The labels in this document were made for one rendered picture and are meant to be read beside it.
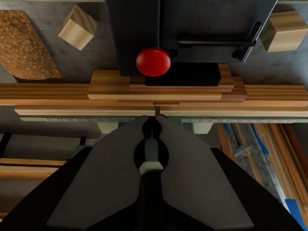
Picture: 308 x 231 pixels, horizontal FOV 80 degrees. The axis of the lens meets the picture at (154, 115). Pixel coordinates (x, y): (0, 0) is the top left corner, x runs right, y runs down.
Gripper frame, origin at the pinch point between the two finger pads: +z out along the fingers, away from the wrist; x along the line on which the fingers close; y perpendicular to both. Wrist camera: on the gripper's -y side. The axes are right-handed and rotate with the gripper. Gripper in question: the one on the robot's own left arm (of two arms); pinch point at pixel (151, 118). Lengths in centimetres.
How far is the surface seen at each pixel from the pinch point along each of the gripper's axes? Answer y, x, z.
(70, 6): -7.3, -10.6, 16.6
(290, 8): -7.2, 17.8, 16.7
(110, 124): 30, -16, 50
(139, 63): -2.5, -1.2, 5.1
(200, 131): 34, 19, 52
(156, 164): 11.1, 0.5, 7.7
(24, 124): 113, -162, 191
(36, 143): 147, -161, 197
